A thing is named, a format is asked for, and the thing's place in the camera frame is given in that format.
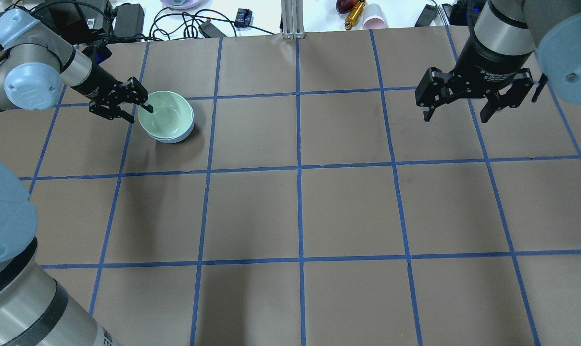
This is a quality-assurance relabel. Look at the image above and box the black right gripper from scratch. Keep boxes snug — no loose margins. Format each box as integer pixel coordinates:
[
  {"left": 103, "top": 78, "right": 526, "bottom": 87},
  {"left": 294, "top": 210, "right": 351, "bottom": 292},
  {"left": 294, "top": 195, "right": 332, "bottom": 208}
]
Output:
[{"left": 415, "top": 37, "right": 534, "bottom": 124}]

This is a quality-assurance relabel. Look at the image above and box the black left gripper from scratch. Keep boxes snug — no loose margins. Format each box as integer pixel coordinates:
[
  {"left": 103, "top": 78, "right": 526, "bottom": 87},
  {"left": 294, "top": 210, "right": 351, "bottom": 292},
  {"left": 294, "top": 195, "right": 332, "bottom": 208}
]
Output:
[{"left": 70, "top": 62, "right": 154, "bottom": 124}]

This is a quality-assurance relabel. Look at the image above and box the green bowl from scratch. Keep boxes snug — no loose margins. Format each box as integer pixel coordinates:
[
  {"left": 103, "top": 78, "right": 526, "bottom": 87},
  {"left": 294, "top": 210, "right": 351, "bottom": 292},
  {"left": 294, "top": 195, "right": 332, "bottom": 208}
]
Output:
[{"left": 137, "top": 91, "right": 195, "bottom": 138}]

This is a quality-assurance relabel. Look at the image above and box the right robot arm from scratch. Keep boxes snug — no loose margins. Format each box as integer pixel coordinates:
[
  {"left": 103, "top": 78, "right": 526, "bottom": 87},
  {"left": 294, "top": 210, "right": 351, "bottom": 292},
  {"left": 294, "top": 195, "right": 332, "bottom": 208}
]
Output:
[{"left": 415, "top": 0, "right": 581, "bottom": 123}]

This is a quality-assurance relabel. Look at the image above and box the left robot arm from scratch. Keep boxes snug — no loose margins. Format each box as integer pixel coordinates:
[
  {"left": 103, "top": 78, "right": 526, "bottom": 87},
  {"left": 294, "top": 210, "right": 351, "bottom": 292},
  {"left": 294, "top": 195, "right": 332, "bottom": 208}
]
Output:
[{"left": 0, "top": 9, "right": 154, "bottom": 346}]

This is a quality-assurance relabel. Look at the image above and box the blue bowl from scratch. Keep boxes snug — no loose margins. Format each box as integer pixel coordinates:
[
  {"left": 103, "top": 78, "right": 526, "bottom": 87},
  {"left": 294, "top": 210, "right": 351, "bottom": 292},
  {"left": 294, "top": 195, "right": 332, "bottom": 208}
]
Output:
[{"left": 148, "top": 127, "right": 194, "bottom": 144}]

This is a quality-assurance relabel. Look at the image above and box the black power adapter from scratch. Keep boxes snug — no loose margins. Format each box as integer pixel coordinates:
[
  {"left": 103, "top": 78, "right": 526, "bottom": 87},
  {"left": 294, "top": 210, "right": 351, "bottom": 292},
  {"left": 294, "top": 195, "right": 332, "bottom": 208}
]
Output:
[{"left": 112, "top": 3, "right": 145, "bottom": 37}]

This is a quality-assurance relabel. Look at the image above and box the aluminium frame post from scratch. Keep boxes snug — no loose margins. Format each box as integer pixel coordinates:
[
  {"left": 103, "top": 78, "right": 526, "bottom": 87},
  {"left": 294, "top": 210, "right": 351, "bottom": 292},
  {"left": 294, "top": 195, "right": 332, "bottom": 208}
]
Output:
[{"left": 281, "top": 0, "right": 304, "bottom": 39}]

